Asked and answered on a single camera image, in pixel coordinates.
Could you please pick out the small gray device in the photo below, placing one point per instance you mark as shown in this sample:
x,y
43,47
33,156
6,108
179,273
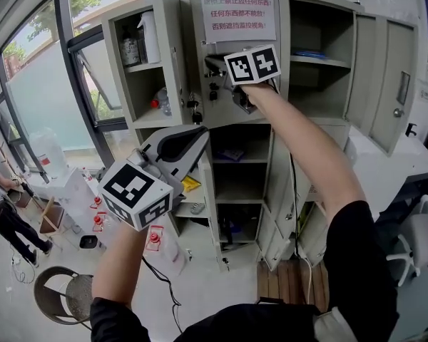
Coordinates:
x,y
197,208

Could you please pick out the clear red-capped plastic bottle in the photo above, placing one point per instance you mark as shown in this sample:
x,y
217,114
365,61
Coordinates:
x,y
162,102

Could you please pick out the dark glass bottle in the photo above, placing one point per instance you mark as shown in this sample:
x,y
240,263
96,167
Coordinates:
x,y
130,50

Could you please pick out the gray metal locker door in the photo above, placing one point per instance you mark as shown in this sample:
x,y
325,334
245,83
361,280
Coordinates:
x,y
199,30

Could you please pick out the yellow packet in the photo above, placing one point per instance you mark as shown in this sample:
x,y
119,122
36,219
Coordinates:
x,y
190,184

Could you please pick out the wide open gray cabinet door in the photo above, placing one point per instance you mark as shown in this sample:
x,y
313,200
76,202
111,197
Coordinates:
x,y
381,80

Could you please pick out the gray metal locker cabinet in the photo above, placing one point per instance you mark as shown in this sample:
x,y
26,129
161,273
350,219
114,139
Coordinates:
x,y
321,94

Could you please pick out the white spray bottle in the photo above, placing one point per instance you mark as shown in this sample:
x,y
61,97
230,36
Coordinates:
x,y
150,37

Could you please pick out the low open gray cabinet door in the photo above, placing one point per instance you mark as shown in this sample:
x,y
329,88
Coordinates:
x,y
214,219
281,198

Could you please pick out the white office chair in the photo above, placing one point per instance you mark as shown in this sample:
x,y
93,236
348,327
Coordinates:
x,y
421,233

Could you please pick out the small black key bunch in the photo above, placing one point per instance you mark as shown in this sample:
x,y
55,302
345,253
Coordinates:
x,y
213,93

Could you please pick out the person's black shirt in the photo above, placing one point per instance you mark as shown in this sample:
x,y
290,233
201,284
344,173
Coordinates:
x,y
356,283

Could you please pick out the white desk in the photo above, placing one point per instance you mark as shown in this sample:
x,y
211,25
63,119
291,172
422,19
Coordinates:
x,y
385,166

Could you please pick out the person's left forearm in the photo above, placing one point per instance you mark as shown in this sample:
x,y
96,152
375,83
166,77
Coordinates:
x,y
123,262

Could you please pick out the narrow open gray cabinet door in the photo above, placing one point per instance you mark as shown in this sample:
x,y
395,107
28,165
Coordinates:
x,y
167,48

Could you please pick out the wooden chair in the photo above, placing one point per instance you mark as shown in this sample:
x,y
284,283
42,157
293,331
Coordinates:
x,y
51,219

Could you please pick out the red-capped water jug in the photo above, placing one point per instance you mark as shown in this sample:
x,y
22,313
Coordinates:
x,y
97,203
167,251
99,223

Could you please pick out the dark metal window frame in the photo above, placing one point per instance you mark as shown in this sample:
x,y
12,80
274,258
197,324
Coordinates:
x,y
75,84

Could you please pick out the small black box device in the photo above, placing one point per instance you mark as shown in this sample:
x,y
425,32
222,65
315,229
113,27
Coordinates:
x,y
89,242

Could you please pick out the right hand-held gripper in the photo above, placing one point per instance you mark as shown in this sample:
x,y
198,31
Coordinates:
x,y
251,64

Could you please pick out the black key bunch with padlock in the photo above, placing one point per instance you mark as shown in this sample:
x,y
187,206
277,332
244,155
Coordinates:
x,y
196,110

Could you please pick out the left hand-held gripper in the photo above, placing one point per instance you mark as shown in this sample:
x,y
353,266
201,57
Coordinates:
x,y
135,191

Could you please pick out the person's right forearm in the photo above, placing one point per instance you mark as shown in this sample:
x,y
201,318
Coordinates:
x,y
303,151

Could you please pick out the large clear water jug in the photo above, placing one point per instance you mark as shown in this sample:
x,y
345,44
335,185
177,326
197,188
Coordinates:
x,y
50,155

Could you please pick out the round metal mesh chair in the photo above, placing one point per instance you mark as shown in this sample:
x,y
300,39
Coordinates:
x,y
76,294

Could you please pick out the white paper sign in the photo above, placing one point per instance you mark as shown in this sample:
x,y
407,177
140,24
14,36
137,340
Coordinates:
x,y
239,13

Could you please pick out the blue box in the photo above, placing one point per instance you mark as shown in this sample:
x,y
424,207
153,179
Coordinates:
x,y
230,154

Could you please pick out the flat blue packet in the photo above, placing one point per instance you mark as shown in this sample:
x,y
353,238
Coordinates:
x,y
308,52

